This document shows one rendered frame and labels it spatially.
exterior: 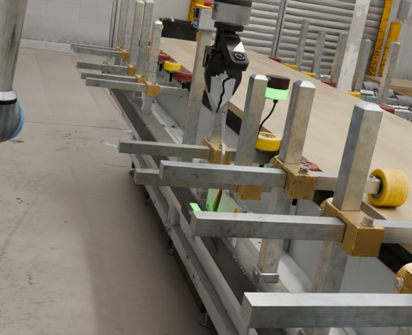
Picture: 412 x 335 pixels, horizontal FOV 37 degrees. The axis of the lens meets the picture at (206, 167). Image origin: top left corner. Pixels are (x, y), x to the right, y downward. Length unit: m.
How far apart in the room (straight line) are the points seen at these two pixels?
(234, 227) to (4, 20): 1.14
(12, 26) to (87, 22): 7.30
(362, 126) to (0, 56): 1.20
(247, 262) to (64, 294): 1.32
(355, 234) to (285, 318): 0.30
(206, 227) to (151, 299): 1.74
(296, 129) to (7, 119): 1.02
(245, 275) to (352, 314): 0.64
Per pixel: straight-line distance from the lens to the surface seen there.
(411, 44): 11.22
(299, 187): 1.22
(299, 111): 1.25
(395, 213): 1.35
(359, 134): 1.03
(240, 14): 1.47
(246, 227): 0.96
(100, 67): 3.14
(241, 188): 1.47
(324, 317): 0.77
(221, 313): 2.31
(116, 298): 2.64
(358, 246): 1.02
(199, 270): 2.58
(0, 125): 1.98
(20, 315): 2.49
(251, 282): 1.36
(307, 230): 1.00
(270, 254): 1.35
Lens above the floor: 1.30
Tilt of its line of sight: 17 degrees down
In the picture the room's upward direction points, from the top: 9 degrees clockwise
